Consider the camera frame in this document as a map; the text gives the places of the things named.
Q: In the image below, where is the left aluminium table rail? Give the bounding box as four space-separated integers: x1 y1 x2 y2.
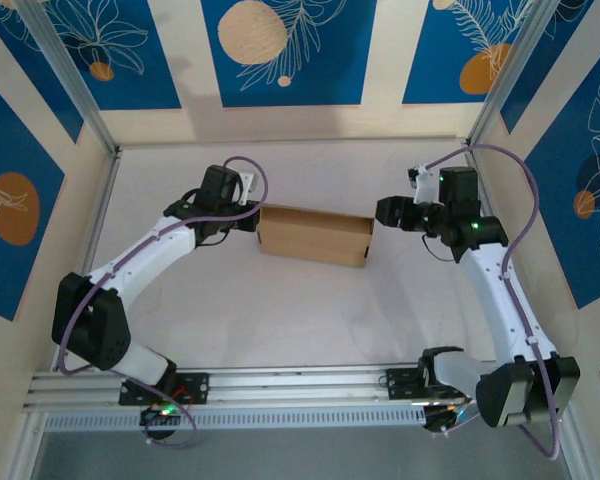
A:
52 149 124 371

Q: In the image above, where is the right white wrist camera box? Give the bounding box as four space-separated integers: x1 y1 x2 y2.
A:
407 163 439 205

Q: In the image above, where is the right black controller board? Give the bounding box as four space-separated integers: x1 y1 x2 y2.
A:
422 402 469 435

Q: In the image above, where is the aluminium frame post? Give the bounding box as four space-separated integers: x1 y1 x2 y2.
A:
17 0 121 156
467 0 594 149

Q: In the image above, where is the brown cardboard box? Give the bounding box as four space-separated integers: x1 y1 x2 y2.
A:
257 204 375 269

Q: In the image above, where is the wide aluminium mounting rail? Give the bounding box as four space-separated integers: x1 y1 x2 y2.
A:
22 364 574 414

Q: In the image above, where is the left black controller board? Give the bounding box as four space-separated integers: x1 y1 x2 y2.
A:
139 403 181 441

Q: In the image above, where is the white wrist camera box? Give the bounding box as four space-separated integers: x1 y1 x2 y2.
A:
237 172 257 204
407 163 439 205

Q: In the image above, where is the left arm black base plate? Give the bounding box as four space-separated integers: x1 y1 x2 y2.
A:
118 371 211 406

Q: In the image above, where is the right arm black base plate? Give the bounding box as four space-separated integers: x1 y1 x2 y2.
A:
385 366 477 403

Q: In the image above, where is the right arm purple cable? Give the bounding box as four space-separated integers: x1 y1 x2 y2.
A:
427 143 564 461

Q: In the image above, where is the right aluminium frame post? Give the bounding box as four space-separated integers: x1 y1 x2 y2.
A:
467 0 594 149

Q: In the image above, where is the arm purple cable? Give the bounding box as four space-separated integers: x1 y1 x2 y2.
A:
427 143 564 461
57 155 270 449

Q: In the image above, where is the black controller board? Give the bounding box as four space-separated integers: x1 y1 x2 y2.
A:
422 402 469 435
139 403 181 441

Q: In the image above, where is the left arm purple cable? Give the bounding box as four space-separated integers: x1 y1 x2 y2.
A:
57 155 270 449

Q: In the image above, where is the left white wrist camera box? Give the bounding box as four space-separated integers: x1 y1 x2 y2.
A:
237 172 257 204

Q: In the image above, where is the right aluminium table rail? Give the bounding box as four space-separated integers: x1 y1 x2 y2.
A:
462 142 544 361

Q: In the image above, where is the aluminium table rail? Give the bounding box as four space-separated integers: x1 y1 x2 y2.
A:
52 149 124 371
462 142 544 361

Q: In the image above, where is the left aluminium frame post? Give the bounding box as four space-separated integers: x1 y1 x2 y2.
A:
17 0 121 156

